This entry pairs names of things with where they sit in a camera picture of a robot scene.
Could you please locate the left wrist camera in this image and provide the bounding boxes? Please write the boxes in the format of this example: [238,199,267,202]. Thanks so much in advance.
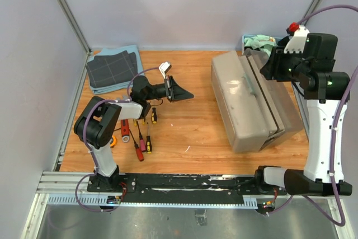
[158,62,172,79]

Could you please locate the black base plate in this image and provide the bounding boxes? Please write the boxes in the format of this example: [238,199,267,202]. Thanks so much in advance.
[92,173,286,206]

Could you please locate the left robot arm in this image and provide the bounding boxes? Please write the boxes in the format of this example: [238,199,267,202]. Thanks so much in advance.
[74,76,194,192]

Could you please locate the blue plastic basket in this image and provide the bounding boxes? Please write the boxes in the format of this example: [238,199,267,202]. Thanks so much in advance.
[242,34,282,54]

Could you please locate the orange tape measure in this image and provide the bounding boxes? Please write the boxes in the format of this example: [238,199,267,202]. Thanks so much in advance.
[110,135,117,148]

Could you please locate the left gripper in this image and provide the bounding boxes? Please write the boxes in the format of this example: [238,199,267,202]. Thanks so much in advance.
[145,76,194,103]

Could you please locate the dark grey checked cloth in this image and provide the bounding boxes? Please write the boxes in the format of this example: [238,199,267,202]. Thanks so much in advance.
[86,50,138,88]

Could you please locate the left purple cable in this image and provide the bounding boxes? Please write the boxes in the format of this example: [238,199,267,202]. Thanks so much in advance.
[74,67,160,230]

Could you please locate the pink handled screwdriver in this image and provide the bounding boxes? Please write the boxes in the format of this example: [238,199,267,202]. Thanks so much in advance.
[136,121,147,152]

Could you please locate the green cloth in basket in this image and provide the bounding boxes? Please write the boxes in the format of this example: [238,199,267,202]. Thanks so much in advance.
[244,35,277,55]

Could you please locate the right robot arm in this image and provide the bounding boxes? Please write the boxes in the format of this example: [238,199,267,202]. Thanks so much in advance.
[253,31,352,196]

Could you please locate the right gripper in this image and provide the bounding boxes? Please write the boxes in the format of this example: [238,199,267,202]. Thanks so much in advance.
[260,46,310,82]

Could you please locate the short yellow black screwdriver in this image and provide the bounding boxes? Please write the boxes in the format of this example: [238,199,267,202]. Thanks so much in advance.
[151,107,158,124]

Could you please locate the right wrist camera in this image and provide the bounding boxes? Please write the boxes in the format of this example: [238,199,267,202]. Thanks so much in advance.
[284,22,310,54]

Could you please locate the aluminium frame rail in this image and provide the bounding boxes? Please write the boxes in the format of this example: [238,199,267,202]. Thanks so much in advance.
[21,172,357,238]

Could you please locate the red handled adjustable wrench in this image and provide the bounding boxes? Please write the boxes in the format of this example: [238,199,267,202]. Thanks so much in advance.
[120,105,130,143]

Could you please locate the light blue folded cloth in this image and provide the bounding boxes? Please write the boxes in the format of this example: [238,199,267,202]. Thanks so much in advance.
[86,45,144,95]

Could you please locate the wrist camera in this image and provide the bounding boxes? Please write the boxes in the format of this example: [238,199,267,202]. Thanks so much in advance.
[158,62,172,79]
[284,22,310,54]

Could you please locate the grey plastic tool box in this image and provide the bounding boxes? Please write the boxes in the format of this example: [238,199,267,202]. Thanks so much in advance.
[211,49,303,153]

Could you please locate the yellow handled pliers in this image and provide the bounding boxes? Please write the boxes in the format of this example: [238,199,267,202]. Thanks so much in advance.
[133,119,146,126]

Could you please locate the red handled screwdriver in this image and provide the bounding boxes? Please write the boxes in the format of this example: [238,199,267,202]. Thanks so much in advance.
[129,130,144,162]

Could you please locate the long yellow black screwdriver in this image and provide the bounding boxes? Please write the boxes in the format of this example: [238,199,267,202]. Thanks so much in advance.
[146,123,152,154]

